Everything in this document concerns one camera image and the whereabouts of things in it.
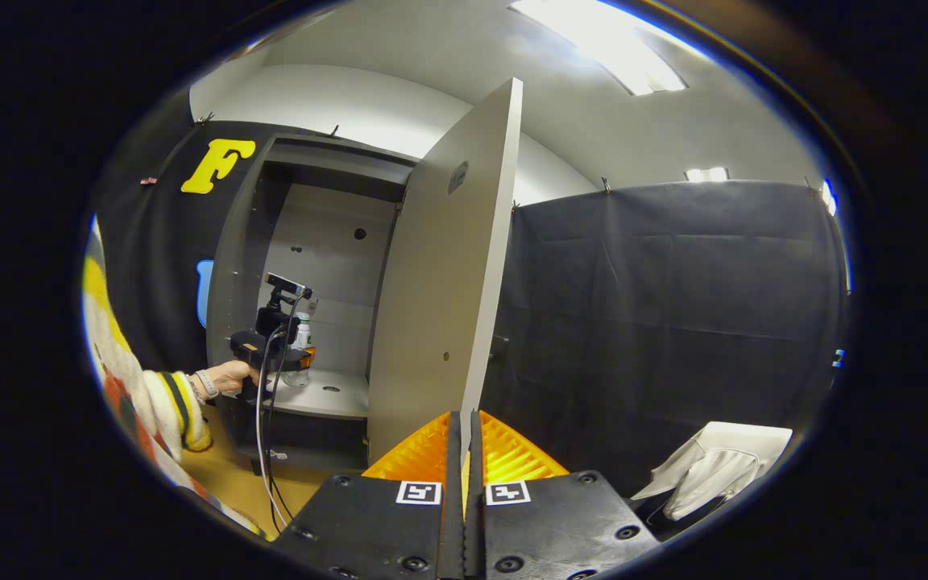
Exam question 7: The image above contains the white cloth bag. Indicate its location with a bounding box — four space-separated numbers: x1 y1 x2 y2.
632 421 793 522

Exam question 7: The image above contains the black cable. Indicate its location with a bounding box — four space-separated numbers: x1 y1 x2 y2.
265 294 309 524

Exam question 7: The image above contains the white cabinet shelf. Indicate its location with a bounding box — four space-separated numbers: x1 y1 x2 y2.
267 367 372 421

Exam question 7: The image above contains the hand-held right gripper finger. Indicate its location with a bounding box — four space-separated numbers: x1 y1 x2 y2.
468 409 662 580
271 411 465 580

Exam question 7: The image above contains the white cable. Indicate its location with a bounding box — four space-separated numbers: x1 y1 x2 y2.
255 326 292 528

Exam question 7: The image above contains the striped sweater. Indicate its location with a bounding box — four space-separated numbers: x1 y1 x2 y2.
81 213 271 539

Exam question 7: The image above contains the black backdrop cloth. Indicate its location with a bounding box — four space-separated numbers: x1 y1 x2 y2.
93 121 851 516

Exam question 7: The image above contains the clear bottle green label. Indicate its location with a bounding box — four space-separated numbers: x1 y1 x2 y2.
285 312 313 387

